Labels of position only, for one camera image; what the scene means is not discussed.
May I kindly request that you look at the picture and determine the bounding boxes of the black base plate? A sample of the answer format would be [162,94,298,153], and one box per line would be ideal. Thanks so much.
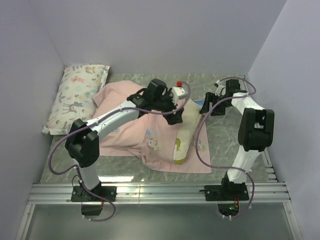
[199,184,249,202]
[70,185,117,202]

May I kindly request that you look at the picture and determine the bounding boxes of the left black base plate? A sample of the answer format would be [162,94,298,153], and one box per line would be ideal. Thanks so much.
[70,185,117,202]

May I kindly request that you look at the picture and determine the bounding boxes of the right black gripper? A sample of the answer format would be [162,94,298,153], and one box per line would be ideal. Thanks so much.
[199,92,231,117]

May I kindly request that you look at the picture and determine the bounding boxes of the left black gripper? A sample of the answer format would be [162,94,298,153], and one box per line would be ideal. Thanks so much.
[153,88,185,125]

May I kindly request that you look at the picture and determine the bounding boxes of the aluminium mounting rail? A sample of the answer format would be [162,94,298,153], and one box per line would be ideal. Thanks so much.
[27,182,291,205]

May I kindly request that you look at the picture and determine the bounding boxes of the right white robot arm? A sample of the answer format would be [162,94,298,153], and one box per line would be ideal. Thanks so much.
[200,77,275,202]

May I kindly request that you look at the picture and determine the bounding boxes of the white patterned pillow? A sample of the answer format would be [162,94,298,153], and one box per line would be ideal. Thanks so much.
[42,64,110,136]

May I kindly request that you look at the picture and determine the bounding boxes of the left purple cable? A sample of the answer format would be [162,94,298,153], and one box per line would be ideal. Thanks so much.
[47,81,192,222]

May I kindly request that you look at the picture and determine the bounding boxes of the pink pillowcase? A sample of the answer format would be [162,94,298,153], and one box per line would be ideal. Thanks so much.
[92,80,213,174]

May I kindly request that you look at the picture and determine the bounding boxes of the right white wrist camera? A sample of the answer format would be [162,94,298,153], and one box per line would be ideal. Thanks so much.
[214,80,226,97]

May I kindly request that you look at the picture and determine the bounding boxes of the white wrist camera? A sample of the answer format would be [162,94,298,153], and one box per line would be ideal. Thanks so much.
[214,80,226,97]
[171,81,190,104]

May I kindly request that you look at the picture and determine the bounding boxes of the cream yellow-edged pillow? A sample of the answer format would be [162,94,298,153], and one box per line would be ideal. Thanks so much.
[173,100,202,165]

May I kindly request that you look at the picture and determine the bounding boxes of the purple cable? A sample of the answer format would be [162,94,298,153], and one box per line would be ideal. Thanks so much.
[47,81,192,222]
[196,76,257,218]

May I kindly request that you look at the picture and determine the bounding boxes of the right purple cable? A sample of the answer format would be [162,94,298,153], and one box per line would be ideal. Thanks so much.
[196,76,257,218]

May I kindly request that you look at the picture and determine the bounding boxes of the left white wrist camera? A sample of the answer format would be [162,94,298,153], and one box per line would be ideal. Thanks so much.
[171,81,190,104]

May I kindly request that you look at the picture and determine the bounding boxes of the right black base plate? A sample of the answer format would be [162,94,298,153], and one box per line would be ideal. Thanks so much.
[199,184,249,202]

